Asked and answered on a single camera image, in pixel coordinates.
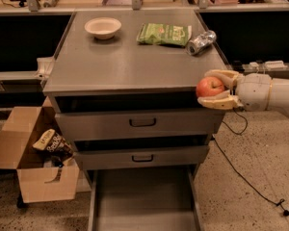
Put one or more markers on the red apple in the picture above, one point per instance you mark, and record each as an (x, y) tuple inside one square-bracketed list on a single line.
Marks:
[(209, 86)]

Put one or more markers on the brown cardboard box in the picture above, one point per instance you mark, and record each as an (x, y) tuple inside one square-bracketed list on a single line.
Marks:
[(39, 179)]

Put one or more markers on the brown snack bag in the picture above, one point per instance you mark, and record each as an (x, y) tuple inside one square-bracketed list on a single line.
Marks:
[(52, 142)]

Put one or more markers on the white power strip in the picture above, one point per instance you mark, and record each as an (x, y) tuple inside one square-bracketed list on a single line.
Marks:
[(269, 65)]

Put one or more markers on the silver crushed can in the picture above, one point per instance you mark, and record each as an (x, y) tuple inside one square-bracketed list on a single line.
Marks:
[(199, 43)]

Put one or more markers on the grey bottom drawer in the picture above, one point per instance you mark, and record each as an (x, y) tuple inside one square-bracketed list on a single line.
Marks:
[(144, 199)]

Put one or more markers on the grey drawer cabinet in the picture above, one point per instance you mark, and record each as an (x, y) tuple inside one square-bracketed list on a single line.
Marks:
[(118, 75)]

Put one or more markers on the green chip bag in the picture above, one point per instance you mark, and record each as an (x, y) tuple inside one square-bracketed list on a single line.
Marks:
[(164, 34)]

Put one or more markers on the grey middle drawer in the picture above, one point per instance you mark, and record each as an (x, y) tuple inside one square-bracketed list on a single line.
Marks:
[(144, 157)]

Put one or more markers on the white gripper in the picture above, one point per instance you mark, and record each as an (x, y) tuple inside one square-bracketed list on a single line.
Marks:
[(252, 91)]

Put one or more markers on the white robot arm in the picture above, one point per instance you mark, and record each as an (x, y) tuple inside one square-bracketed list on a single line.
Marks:
[(229, 89)]

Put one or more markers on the grey drawer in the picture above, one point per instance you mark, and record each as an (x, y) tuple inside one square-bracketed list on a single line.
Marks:
[(139, 124), (144, 157), (144, 199)]

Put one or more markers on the white paper bowl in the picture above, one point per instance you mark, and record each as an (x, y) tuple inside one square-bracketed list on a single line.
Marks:
[(102, 27)]

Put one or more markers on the grey top drawer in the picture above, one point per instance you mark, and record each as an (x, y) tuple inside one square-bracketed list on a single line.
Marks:
[(139, 124)]

